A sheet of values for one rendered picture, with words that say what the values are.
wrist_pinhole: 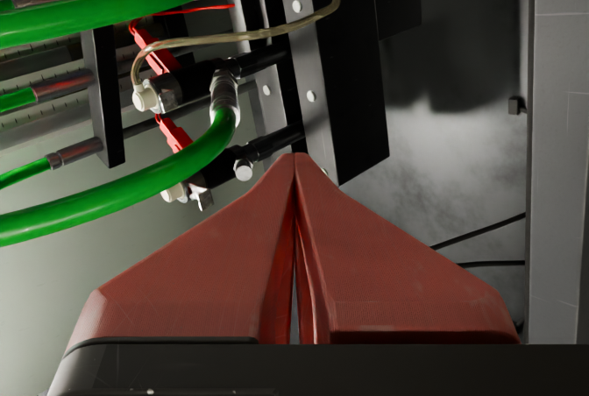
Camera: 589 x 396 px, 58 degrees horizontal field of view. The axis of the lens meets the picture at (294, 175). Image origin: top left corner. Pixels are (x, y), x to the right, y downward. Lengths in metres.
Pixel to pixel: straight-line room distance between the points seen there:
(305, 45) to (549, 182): 0.23
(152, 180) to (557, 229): 0.30
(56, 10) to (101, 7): 0.02
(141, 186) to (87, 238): 0.50
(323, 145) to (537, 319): 0.24
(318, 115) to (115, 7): 0.28
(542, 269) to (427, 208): 0.23
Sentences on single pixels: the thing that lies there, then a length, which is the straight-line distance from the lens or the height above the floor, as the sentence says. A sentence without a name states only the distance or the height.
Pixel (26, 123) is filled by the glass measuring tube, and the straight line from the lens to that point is 0.67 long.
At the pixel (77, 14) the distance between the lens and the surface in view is 0.24.
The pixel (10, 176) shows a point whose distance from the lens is 0.61.
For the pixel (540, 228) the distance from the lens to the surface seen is 0.44.
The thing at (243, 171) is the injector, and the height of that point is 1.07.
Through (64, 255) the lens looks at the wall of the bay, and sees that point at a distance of 0.75.
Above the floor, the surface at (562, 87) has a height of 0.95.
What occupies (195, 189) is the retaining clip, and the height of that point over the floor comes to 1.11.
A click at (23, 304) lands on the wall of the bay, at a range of 0.76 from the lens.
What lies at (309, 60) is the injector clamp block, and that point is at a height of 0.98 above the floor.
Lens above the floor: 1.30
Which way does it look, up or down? 35 degrees down
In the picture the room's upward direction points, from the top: 118 degrees counter-clockwise
